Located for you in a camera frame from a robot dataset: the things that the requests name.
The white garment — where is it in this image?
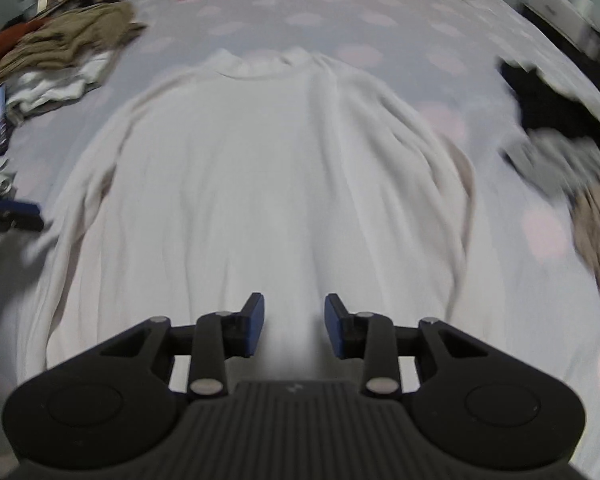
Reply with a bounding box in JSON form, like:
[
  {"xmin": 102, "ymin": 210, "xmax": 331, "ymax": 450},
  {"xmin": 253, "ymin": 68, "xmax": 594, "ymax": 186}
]
[{"xmin": 5, "ymin": 50, "xmax": 113, "ymax": 117}]

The rust orange garment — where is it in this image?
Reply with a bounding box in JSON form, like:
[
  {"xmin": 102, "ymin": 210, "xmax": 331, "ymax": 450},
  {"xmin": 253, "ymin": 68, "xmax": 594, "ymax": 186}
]
[{"xmin": 0, "ymin": 17, "xmax": 46, "ymax": 81}]

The white sweatshirt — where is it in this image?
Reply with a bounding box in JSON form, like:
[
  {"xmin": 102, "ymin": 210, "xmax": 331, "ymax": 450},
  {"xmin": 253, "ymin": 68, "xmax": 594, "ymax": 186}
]
[{"xmin": 17, "ymin": 47, "xmax": 506, "ymax": 378}]

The grey pink-dotted bed sheet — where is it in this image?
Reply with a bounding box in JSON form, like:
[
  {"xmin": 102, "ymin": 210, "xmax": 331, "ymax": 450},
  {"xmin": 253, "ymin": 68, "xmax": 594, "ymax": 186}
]
[{"xmin": 0, "ymin": 0, "xmax": 600, "ymax": 461}]

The black garment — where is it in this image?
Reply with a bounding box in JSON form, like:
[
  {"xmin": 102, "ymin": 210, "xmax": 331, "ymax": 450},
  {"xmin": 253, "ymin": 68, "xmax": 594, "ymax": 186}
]
[{"xmin": 497, "ymin": 57, "xmax": 600, "ymax": 153}]

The grey garment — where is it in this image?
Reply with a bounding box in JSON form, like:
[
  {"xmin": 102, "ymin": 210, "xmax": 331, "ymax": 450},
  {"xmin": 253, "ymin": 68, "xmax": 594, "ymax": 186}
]
[{"xmin": 500, "ymin": 127, "xmax": 600, "ymax": 197}]

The dark nightstand with white top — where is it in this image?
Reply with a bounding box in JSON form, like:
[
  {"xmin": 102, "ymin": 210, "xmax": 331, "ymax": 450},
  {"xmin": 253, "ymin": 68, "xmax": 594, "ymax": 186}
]
[{"xmin": 520, "ymin": 0, "xmax": 600, "ymax": 92}]

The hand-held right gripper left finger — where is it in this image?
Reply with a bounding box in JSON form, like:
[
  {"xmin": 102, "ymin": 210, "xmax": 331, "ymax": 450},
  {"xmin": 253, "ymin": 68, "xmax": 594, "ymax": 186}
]
[{"xmin": 99, "ymin": 292, "xmax": 266, "ymax": 401}]

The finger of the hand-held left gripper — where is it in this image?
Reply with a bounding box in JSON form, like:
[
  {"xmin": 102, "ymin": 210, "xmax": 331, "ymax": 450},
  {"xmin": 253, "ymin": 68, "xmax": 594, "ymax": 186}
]
[{"xmin": 0, "ymin": 200, "xmax": 46, "ymax": 234}]

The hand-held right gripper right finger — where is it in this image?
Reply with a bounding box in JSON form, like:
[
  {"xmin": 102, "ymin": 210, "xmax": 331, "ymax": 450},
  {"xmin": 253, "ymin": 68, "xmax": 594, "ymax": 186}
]
[{"xmin": 324, "ymin": 292, "xmax": 491, "ymax": 402}]

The smartphone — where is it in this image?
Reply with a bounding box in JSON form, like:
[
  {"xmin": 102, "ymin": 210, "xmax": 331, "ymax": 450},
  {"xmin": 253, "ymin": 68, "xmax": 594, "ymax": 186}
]
[{"xmin": 0, "ymin": 84, "xmax": 14, "ymax": 156}]

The olive striped shirt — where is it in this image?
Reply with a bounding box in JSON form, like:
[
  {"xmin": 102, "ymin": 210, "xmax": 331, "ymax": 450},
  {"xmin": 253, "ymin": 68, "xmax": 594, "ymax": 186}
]
[{"xmin": 0, "ymin": 1, "xmax": 148, "ymax": 86}]

